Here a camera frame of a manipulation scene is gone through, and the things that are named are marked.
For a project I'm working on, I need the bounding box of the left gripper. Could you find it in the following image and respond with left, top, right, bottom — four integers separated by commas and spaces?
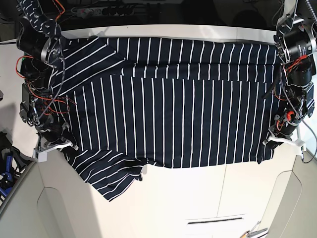
263, 125, 307, 151

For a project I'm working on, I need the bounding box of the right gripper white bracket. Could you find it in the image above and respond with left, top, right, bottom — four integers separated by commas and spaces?
35, 121, 79, 161

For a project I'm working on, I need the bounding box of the navy white striped t-shirt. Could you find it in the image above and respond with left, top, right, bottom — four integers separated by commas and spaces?
59, 37, 279, 201

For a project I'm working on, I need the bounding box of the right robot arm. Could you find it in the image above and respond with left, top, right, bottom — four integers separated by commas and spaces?
16, 0, 78, 162

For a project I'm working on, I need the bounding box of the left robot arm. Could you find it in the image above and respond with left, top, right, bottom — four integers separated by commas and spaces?
263, 0, 317, 149

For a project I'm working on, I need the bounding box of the grey chair left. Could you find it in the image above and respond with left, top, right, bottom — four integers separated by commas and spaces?
0, 163, 102, 238

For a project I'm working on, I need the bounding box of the grey chair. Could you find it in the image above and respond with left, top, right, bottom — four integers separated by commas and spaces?
260, 156, 317, 238
0, 163, 102, 238

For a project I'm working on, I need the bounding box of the blue black clamps pile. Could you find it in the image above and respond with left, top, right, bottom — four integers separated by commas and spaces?
0, 132, 33, 202

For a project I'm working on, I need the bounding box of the grey chair right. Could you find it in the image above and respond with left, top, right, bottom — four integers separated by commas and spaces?
260, 156, 317, 238

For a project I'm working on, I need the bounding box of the metal tool at edge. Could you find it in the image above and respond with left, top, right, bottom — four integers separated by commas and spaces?
240, 221, 268, 238

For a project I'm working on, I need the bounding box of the black power strip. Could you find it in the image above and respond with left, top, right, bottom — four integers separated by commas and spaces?
71, 5, 134, 18

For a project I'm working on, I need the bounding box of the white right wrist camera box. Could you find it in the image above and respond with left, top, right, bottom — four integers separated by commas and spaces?
32, 148, 48, 163

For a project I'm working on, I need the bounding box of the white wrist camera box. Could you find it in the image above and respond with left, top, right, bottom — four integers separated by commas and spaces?
301, 145, 306, 164
32, 148, 48, 163

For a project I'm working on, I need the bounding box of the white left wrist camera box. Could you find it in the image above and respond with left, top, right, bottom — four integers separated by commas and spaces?
301, 145, 306, 164

